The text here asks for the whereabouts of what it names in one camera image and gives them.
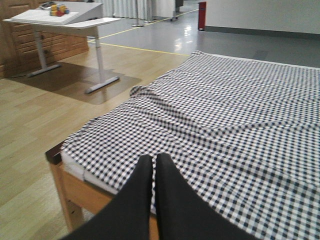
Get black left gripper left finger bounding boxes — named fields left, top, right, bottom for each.
left=63, top=155, right=153, bottom=240

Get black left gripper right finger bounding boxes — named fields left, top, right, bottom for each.
left=155, top=153, right=255, bottom=240

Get checkered bed sheet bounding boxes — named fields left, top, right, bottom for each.
left=61, top=51, right=320, bottom=240

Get white adjustable desk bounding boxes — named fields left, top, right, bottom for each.
left=2, top=16, right=122, bottom=95

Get wooden drawer cabinet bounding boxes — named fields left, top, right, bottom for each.
left=0, top=0, right=89, bottom=78

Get red floor bin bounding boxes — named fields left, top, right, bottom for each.
left=197, top=1, right=207, bottom=31

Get white sloped peg board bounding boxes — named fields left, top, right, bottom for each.
left=9, top=1, right=103, bottom=26

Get colourful toy blocks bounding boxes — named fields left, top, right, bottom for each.
left=49, top=4, right=70, bottom=17

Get wooden bed frame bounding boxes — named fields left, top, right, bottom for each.
left=45, top=143, right=160, bottom=240

